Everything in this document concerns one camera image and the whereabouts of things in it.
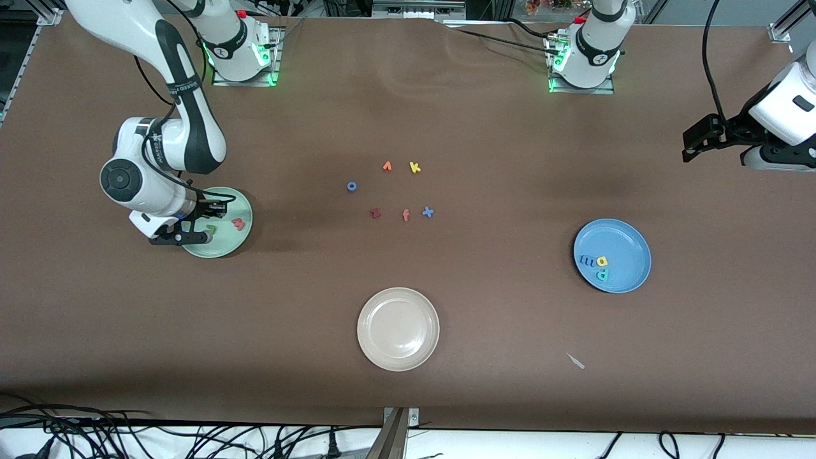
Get green plate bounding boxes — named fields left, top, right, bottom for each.
left=182, top=186, right=254, bottom=259

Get blue plate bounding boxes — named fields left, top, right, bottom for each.
left=572, top=218, right=652, bottom=294

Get orange cluttered items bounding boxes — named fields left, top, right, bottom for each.
left=524, top=0, right=587, bottom=15

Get beige plate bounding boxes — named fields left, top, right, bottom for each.
left=356, top=287, right=441, bottom=372

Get brown table cover sheet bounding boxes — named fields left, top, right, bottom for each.
left=0, top=13, right=816, bottom=435

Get grey metal box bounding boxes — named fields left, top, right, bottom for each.
left=372, top=0, right=466, bottom=18

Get dark metal bar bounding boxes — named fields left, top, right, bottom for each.
left=365, top=408, right=409, bottom=459

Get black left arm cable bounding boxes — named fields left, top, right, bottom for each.
left=700, top=0, right=729, bottom=122

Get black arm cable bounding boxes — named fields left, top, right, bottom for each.
left=133, top=54, right=229, bottom=205
left=700, top=0, right=729, bottom=122

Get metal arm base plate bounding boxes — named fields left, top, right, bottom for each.
left=210, top=24, right=286, bottom=87
left=545, top=35, right=616, bottom=95

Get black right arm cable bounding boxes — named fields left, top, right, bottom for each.
left=133, top=54, right=229, bottom=205

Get black cable on table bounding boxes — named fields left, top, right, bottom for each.
left=454, top=27, right=552, bottom=52
left=507, top=18, right=562, bottom=39

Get tangled black cable bundle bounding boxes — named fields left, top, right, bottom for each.
left=0, top=395, right=383, bottom=459

